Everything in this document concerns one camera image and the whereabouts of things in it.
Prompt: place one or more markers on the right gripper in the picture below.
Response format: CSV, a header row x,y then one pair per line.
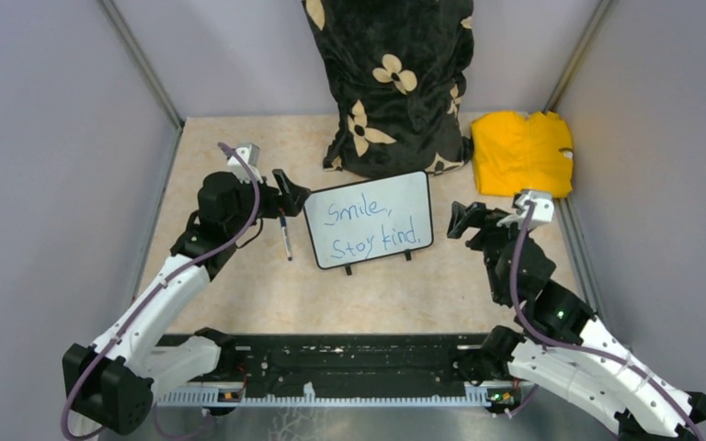
x,y
461,216

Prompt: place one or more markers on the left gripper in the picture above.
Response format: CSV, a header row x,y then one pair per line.
x,y
291,199

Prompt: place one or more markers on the white marker pen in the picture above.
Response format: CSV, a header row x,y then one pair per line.
x,y
287,244

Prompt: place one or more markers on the small whiteboard black frame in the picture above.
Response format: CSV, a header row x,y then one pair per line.
x,y
372,219

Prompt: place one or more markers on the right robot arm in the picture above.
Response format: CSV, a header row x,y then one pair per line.
x,y
560,344

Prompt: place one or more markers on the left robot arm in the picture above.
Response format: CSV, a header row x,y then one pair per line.
x,y
117,379

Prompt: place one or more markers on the folded yellow garment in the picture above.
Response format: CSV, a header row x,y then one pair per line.
x,y
514,151

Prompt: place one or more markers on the black floral blanket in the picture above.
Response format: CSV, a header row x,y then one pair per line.
x,y
396,72

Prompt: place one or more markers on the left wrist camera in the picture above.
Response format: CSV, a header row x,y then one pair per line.
x,y
242,161

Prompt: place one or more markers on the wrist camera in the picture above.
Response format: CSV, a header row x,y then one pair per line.
x,y
534,208
242,161

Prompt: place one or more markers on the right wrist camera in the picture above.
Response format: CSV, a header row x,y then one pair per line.
x,y
534,208

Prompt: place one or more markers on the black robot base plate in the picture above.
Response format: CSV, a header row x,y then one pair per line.
x,y
353,365

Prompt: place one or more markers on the aluminium rail frame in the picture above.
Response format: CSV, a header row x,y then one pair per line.
x,y
328,400

